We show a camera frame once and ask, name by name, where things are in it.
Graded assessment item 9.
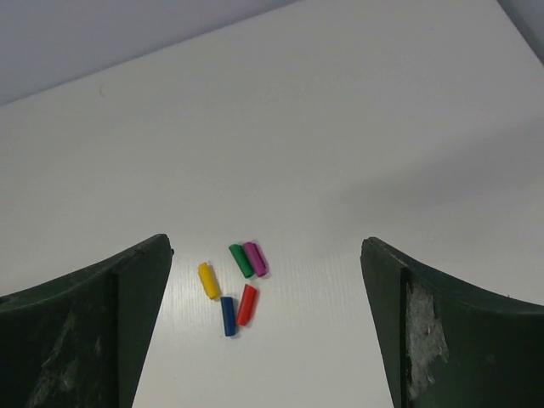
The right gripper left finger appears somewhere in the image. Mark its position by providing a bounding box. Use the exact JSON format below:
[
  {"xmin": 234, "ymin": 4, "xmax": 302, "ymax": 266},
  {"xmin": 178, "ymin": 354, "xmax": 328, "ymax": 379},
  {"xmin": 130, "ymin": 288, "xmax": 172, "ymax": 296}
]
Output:
[{"xmin": 1, "ymin": 234, "xmax": 173, "ymax": 407}]

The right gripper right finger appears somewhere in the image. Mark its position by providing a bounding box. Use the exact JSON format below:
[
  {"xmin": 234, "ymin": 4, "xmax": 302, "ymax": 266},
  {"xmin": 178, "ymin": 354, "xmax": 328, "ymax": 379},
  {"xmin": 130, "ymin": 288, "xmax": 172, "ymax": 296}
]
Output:
[{"xmin": 360, "ymin": 237, "xmax": 543, "ymax": 407}]

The green pen cap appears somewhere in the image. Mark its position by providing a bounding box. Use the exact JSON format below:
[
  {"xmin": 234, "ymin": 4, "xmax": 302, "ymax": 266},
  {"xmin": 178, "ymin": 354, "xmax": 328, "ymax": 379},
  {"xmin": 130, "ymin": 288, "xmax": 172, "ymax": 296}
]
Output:
[{"xmin": 229, "ymin": 243, "xmax": 255, "ymax": 279}]

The yellow pen cap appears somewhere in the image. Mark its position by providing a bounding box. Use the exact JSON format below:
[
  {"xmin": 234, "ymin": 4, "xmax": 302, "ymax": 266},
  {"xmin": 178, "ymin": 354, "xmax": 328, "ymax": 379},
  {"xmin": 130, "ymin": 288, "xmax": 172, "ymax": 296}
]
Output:
[{"xmin": 197, "ymin": 263, "xmax": 221, "ymax": 300}]

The blue pen cap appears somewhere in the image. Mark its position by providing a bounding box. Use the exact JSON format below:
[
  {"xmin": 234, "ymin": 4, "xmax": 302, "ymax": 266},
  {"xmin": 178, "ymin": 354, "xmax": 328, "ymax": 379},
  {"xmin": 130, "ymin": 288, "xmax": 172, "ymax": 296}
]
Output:
[{"xmin": 220, "ymin": 297, "xmax": 237, "ymax": 337}]

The red pen cap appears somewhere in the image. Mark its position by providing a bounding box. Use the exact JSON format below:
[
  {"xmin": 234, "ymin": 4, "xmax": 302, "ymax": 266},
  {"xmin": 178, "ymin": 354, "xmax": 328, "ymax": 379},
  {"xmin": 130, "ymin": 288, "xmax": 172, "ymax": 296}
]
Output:
[{"xmin": 235, "ymin": 285, "xmax": 258, "ymax": 326}]

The purple pen cap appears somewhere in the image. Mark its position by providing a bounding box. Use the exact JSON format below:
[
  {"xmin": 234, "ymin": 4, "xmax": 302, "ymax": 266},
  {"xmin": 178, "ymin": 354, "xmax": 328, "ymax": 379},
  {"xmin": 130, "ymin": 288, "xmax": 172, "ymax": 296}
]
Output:
[{"xmin": 242, "ymin": 241, "xmax": 269, "ymax": 278}]

